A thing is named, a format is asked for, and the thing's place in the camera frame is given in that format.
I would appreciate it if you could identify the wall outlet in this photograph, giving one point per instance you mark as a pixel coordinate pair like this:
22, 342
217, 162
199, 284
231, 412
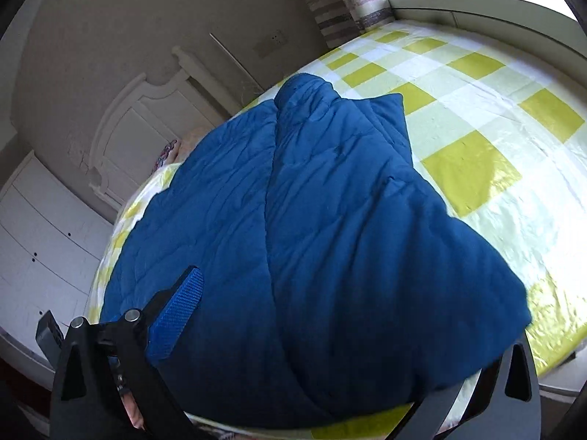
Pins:
270, 43

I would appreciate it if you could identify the floral pillow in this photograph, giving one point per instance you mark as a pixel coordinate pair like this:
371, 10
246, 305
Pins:
166, 153

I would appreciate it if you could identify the blue puffer jacket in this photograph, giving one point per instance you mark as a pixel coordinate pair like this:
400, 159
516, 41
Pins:
298, 220

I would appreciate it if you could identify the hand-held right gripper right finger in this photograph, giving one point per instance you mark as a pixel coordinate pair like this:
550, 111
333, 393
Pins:
495, 421

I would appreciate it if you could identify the white drawer cabinet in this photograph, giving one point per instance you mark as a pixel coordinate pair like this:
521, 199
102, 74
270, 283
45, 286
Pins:
41, 238

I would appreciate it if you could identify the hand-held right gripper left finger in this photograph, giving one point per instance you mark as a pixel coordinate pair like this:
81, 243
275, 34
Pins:
179, 311

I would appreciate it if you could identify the dark grey box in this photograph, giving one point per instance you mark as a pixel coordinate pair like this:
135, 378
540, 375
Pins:
48, 337

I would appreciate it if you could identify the white headboard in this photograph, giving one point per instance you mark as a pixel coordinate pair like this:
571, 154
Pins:
137, 133

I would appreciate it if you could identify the white bay window ledge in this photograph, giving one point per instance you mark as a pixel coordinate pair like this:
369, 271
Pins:
481, 7

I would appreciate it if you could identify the striped curtain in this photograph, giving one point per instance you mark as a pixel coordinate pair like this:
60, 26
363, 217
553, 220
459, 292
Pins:
334, 13

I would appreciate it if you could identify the yellow checked bed sheet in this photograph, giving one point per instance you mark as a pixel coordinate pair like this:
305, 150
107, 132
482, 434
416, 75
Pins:
481, 114

